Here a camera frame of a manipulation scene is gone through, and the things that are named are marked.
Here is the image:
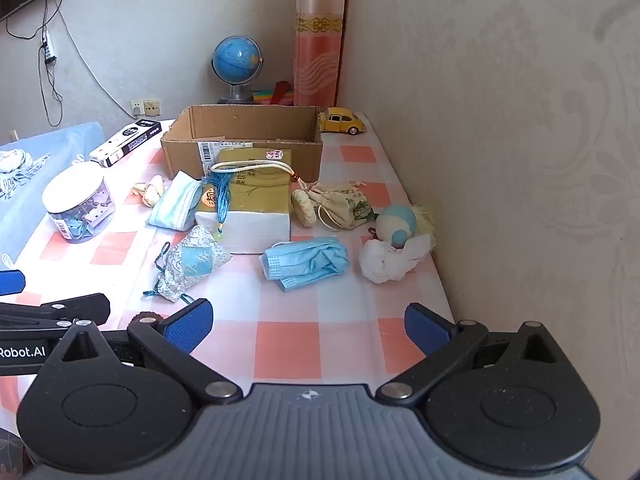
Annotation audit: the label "colourful pop toy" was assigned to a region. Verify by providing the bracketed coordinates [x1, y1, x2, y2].
[251, 80, 296, 107]

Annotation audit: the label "pink patterned curtain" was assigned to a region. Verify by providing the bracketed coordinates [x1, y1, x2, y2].
[292, 0, 350, 108]

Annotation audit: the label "patterned triangular sachet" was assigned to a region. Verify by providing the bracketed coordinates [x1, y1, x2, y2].
[143, 224, 234, 304]

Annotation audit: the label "white cloth bundle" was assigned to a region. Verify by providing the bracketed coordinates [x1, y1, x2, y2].
[358, 233, 434, 285]

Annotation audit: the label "blue tassel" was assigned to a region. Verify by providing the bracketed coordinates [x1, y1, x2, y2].
[201, 167, 237, 242]

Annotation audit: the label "clear jar with white lid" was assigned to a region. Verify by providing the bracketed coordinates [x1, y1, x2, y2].
[42, 162, 117, 246]

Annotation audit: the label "cardboard box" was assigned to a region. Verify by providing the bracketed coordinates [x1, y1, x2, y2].
[160, 104, 325, 184]

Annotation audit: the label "gold tissue pack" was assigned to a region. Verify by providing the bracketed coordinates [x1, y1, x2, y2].
[194, 147, 294, 255]

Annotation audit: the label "yellow cleaning cloth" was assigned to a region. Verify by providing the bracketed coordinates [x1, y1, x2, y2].
[132, 174, 166, 209]

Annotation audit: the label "black hanging cables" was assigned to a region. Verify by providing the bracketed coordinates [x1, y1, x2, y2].
[6, 0, 67, 127]

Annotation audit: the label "blue globe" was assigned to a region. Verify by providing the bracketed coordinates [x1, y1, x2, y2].
[210, 35, 264, 105]

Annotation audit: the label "blue and white plush toy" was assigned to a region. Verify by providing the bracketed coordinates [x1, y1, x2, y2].
[375, 203, 419, 250]

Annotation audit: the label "white wall cable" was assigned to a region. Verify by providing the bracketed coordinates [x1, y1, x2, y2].
[59, 9, 132, 112]

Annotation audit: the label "beige drawstring pouch with tassel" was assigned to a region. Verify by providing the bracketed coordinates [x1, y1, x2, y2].
[306, 183, 437, 250]

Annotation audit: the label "pink checked tablecloth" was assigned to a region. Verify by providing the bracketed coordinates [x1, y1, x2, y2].
[0, 109, 457, 461]

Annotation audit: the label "yellow toy car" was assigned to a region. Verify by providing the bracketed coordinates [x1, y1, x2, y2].
[318, 106, 367, 136]

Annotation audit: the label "blue face mask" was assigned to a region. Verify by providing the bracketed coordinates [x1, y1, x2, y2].
[258, 238, 350, 292]
[146, 170, 204, 232]

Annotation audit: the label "white knitted cloth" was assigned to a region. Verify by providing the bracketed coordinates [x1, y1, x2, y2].
[0, 148, 51, 199]

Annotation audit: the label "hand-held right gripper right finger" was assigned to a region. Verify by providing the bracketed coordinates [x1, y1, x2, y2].
[375, 302, 581, 406]

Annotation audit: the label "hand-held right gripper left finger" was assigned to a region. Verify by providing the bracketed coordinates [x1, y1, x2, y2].
[37, 298, 244, 406]

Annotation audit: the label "blue tassel cord charm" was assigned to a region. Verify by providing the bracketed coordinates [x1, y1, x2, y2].
[209, 159, 317, 227]

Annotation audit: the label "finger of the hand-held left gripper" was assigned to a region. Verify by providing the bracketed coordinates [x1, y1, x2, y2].
[0, 269, 27, 297]
[0, 293, 111, 333]

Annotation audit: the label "black and white carton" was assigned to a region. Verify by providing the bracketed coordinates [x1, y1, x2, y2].
[89, 118, 162, 169]

